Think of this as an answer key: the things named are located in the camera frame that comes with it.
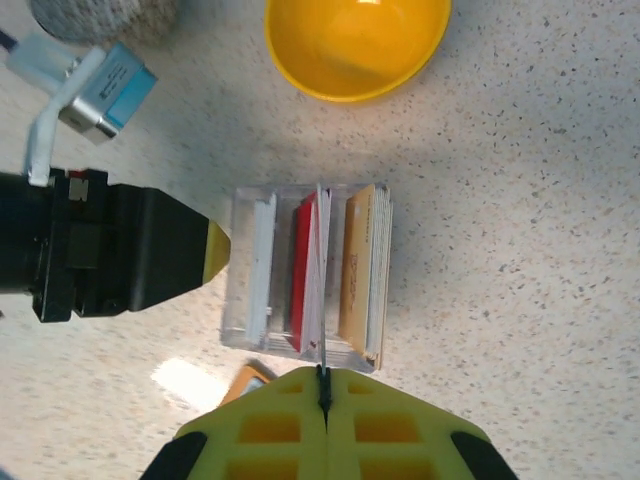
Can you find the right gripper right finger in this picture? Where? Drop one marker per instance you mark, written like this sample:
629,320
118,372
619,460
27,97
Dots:
380,450

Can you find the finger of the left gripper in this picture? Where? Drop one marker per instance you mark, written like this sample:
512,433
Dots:
160,250

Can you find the gold credit card stack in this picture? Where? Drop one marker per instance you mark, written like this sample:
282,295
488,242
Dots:
357,270

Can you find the red credit card stack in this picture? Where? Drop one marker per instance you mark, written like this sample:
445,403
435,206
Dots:
300,270

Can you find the yellow plastic bowl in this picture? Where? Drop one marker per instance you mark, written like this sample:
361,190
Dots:
360,45

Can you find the clear acrylic card box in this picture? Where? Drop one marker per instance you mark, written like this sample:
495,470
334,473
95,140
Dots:
240,280

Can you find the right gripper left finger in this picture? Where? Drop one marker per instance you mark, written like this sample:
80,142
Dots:
280,450

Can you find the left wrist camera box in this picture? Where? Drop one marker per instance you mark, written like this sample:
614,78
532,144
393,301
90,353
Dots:
115,85

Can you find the white book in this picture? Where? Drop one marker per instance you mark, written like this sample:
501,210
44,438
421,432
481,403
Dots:
262,270

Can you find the orange leather card holder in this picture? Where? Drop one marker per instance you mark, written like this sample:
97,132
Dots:
250,382

